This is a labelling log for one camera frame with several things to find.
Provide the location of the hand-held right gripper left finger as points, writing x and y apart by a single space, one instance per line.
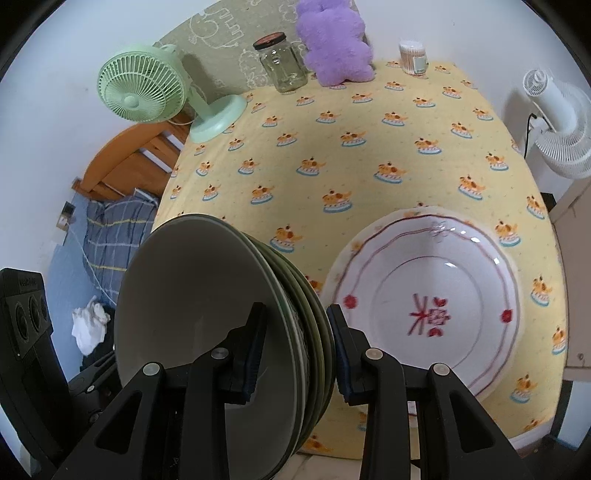
254 355

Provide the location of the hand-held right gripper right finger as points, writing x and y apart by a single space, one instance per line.
339 364

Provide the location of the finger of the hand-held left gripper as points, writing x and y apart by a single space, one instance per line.
94 383

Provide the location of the large round floral plate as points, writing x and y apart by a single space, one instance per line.
334 272

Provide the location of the blue bed sheet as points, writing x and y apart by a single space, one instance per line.
69 286

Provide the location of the grey plaid pillow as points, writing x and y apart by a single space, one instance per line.
115 230

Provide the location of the wooden chair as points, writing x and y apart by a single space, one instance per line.
120 157

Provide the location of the yellow printed tablecloth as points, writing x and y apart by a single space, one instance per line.
369 138

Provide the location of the beige wooden door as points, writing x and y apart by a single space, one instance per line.
577 277

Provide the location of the green desk fan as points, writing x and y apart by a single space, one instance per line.
134 87

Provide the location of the glass jar with dark lid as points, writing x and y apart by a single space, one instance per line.
284 69

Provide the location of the cotton swab container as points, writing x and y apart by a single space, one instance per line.
412 57

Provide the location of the white standing fan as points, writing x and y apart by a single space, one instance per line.
563 138

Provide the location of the purple plush toy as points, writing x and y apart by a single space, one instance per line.
332 41

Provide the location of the olive patterned board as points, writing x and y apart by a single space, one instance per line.
221 32

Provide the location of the wall socket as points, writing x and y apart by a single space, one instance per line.
67 211

